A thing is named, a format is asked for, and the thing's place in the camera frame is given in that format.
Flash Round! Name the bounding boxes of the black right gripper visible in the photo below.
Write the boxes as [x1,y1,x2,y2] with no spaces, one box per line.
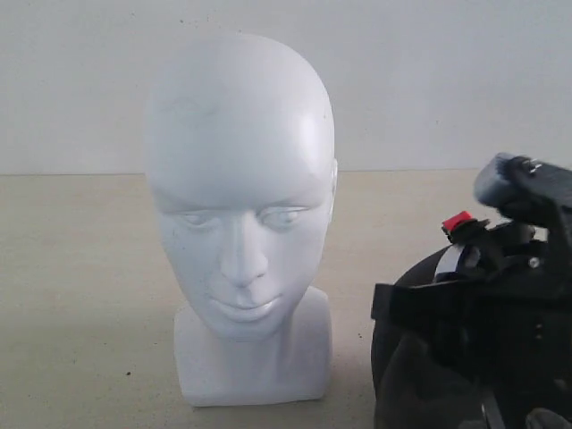
[371,163,571,428]

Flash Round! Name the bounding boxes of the black helmet with tinted visor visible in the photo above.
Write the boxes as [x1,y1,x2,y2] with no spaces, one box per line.
[369,208,572,429]

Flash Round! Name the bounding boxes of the white mannequin head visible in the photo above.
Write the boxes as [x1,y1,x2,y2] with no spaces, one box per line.
[146,33,338,407]

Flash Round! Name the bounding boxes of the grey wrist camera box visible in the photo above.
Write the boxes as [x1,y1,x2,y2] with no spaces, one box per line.
[473,152,544,213]

